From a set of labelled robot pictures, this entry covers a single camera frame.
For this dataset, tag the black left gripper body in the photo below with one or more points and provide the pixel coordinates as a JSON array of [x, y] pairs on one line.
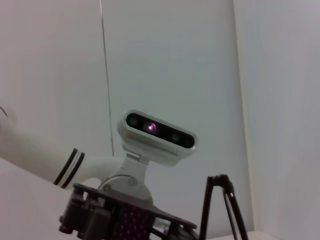
[[140, 222]]

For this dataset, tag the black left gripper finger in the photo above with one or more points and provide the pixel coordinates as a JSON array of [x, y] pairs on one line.
[[72, 215], [98, 225]]

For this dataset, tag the black glasses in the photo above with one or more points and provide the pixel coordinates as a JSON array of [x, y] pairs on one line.
[[205, 212]]

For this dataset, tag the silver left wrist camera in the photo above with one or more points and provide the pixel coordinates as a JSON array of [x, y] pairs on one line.
[[155, 140]]

